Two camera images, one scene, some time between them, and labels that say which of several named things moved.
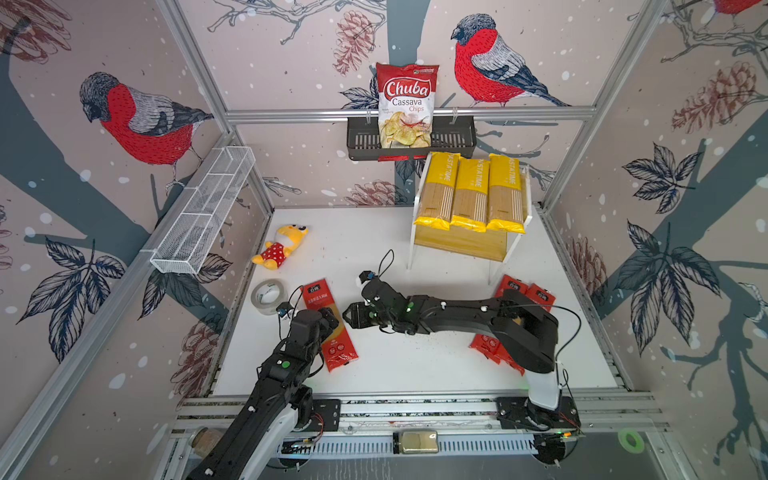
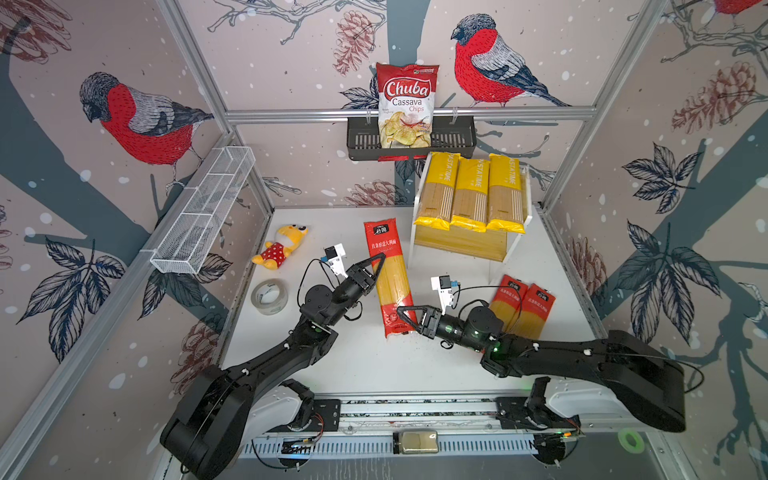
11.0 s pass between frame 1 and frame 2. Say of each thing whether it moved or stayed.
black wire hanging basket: stayed
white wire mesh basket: stayed
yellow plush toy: stayed
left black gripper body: moved
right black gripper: moved
